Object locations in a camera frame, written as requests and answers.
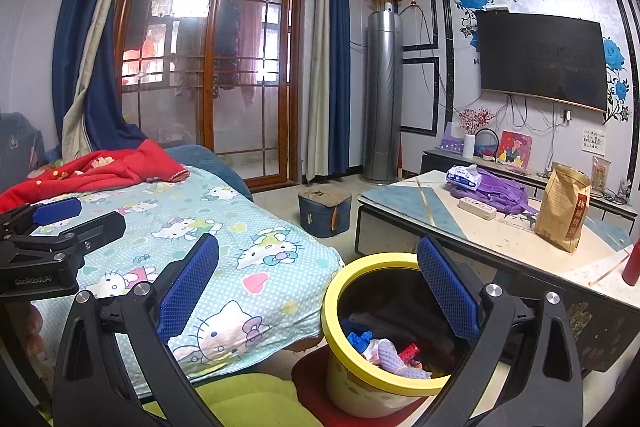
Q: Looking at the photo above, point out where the blue toy figure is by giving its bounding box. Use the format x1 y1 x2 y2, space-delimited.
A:
346 331 375 353

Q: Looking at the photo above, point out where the red bottle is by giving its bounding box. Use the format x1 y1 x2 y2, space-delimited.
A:
621 243 640 286

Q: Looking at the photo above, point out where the wide blue curtain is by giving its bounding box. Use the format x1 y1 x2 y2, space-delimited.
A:
52 0 148 158

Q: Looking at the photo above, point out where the marble top coffee table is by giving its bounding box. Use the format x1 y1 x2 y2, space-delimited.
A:
355 169 640 373

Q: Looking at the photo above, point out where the blue quilted cover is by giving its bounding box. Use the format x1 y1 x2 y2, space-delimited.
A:
165 144 253 202

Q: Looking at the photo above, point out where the silver tower air conditioner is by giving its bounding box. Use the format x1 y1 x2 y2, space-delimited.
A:
361 9 405 184

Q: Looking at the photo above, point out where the round framed ornament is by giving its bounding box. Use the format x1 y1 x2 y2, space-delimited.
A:
474 128 500 160

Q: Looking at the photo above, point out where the narrow blue curtain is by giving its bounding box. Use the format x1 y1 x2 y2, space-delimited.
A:
327 0 353 175

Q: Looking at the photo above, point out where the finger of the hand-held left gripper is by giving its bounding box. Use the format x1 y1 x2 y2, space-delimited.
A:
0 197 83 240
15 210 127 265

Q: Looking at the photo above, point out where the brown paper bag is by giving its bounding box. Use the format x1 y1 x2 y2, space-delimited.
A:
534 164 592 254

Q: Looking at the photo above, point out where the person's left hand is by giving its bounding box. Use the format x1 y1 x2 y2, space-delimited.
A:
15 304 51 360

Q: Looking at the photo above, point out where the white blue tissue pack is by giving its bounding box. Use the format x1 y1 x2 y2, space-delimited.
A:
445 164 482 192

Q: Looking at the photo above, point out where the colourful painted picture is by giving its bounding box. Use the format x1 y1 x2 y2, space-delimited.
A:
497 130 533 168

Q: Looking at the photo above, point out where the narrow beige curtain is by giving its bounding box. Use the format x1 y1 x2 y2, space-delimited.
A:
305 0 333 182

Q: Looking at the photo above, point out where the white wall note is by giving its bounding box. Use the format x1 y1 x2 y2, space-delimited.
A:
582 127 607 154

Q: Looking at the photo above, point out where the white vase with pink flowers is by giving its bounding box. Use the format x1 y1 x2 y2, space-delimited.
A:
457 107 496 159

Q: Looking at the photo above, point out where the dark television cabinet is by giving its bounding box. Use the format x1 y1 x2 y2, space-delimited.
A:
421 149 638 228

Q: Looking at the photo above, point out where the green cushion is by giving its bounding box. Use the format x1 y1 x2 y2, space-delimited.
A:
192 372 321 427

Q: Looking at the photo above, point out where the red blanket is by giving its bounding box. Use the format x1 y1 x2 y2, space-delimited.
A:
0 139 188 212

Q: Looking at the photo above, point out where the wooden glass sliding door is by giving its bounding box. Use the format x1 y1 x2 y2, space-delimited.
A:
114 0 306 190

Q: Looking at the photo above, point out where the beige power strip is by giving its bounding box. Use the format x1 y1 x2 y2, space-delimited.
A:
458 197 497 220

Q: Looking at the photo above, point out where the white foam net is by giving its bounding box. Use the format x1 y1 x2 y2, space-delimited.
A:
367 338 432 380

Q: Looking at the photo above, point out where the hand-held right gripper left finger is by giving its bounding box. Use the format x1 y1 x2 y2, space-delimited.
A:
52 233 221 427

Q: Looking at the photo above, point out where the purple card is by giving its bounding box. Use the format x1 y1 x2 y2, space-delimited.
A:
440 122 466 155

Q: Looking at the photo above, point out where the purple backpack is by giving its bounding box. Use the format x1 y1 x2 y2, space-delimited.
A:
445 167 538 214

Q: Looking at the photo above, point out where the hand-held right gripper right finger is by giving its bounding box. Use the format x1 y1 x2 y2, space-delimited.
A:
416 235 583 427

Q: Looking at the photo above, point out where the beige flat package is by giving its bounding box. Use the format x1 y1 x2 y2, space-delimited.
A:
591 156 611 192

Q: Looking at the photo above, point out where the cartoon cat printed bedsheet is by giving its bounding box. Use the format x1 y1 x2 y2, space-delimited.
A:
30 164 346 395

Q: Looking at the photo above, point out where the blue storage stool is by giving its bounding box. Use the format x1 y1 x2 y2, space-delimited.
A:
298 188 353 239

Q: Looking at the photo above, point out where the red floor mat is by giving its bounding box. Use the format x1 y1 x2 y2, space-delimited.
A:
291 347 351 427

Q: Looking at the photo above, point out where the dark grey bag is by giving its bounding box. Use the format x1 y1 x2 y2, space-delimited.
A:
0 112 45 195

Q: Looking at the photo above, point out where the black wall television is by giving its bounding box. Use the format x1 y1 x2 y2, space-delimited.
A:
474 9 608 112

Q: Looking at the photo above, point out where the yellow rimmed bin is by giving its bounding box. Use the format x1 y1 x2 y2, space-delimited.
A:
321 253 481 419

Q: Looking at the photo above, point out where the wide beige curtain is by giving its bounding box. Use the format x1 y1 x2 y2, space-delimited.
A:
61 0 146 158

